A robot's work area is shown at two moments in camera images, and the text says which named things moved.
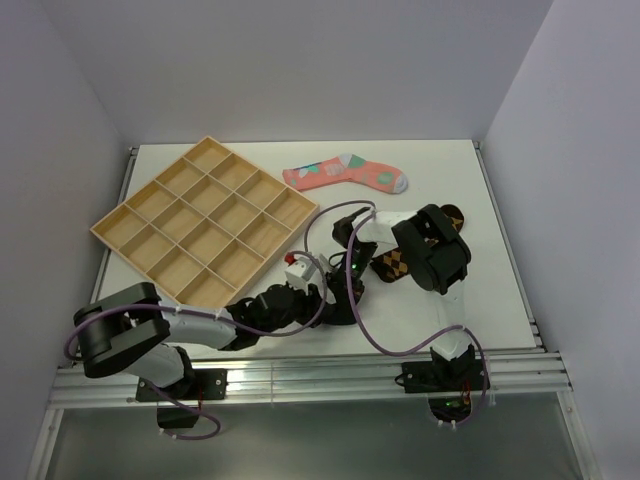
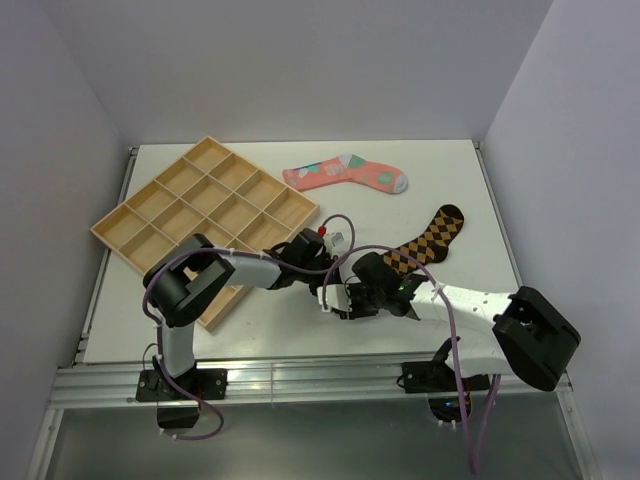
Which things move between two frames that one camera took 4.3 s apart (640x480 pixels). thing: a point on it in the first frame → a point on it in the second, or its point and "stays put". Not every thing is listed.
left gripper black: x=310 y=301 → x=333 y=277
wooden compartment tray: x=199 y=231 stays put
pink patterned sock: x=343 y=169 stays put
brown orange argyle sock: x=394 y=265 stays put
